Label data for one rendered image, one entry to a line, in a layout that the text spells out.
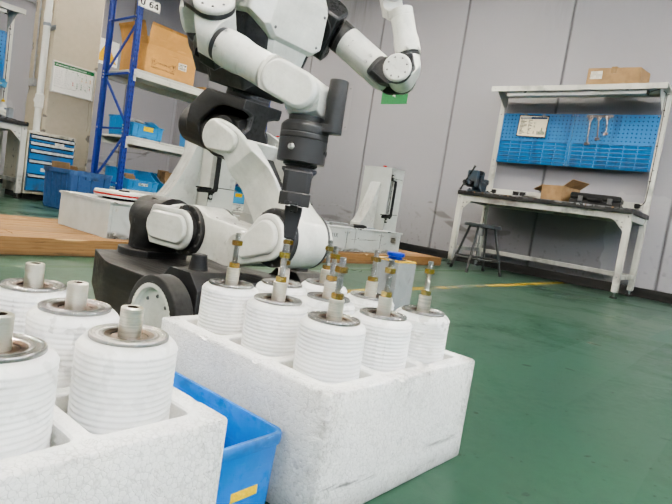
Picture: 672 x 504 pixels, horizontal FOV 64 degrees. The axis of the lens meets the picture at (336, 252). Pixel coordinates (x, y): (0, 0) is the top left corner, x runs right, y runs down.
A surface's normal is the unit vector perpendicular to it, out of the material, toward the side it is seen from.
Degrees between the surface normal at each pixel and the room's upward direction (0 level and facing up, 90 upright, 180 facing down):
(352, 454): 90
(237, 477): 92
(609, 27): 90
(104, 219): 90
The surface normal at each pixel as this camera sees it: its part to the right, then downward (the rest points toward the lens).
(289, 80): -0.33, 0.03
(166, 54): 0.79, 0.14
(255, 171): -0.45, 0.36
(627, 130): -0.63, -0.04
